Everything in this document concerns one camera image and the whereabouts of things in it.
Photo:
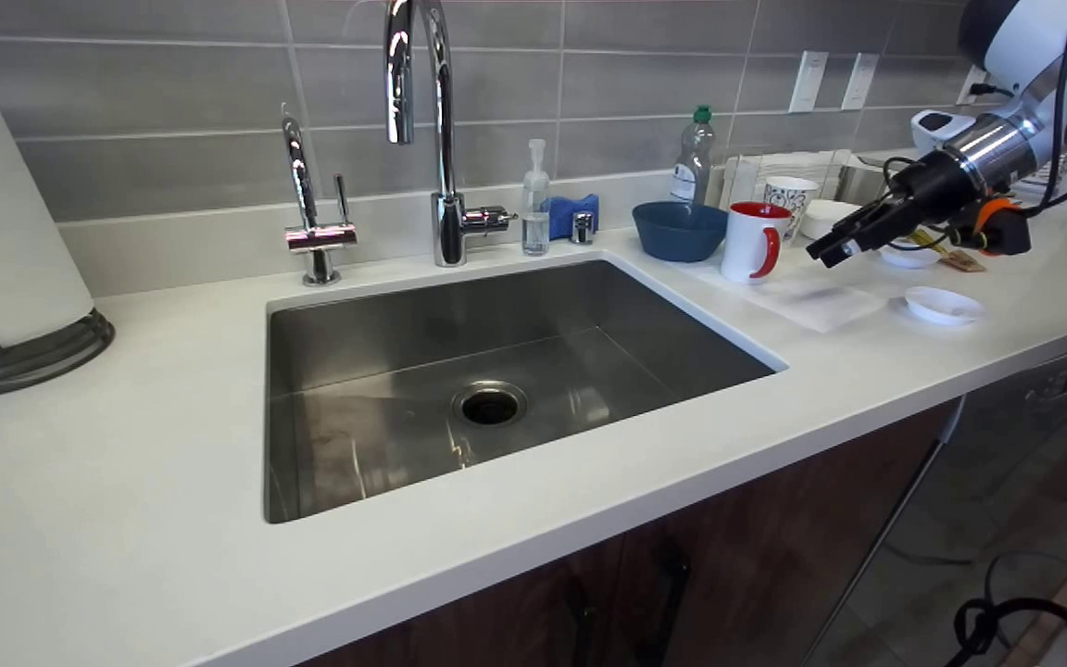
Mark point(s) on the white bowl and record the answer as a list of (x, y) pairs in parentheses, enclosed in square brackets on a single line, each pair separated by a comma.
[(828, 215)]

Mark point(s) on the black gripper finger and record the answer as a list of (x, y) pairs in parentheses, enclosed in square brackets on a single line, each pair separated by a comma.
[(858, 251), (837, 243)]

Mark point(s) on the clear soap dispenser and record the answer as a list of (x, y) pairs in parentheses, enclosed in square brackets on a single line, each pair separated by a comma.
[(534, 209)]

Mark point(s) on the brown paper packet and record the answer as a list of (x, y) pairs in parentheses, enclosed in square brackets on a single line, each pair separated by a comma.
[(960, 262)]

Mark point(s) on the dark dishwasher front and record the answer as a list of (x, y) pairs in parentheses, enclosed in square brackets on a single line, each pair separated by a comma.
[(992, 521)]

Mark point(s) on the white plastic container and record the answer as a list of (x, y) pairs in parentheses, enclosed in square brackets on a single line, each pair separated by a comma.
[(742, 174)]

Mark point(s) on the stainless steel sink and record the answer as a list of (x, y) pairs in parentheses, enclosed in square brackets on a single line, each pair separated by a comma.
[(498, 384)]

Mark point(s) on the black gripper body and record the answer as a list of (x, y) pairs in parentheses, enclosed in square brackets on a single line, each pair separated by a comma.
[(923, 198)]

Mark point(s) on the tall chrome faucet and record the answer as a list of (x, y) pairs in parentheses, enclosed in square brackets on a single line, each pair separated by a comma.
[(445, 151)]

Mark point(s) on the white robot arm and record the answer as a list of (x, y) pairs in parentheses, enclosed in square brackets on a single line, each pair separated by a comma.
[(1029, 48)]

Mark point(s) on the wrist camera orange connector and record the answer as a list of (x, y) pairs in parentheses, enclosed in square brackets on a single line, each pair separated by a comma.
[(1002, 227)]

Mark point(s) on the blue sponge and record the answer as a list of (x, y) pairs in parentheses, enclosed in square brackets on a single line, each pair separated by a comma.
[(574, 215)]

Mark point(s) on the blue bowl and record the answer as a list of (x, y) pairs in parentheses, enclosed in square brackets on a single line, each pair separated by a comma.
[(679, 230)]

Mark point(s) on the clear bottle green cap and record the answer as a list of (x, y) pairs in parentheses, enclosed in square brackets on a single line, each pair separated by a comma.
[(690, 169)]

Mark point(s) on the brown wooden cabinet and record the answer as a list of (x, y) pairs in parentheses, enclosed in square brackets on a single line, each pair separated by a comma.
[(682, 581)]

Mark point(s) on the small chrome tap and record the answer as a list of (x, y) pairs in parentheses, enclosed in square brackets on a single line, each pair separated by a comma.
[(312, 215)]

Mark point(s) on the black towel roll holder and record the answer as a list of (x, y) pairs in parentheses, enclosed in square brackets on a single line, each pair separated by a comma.
[(38, 357)]

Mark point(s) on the white wall outlet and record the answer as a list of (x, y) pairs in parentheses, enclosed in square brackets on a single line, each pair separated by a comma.
[(863, 79), (809, 79)]

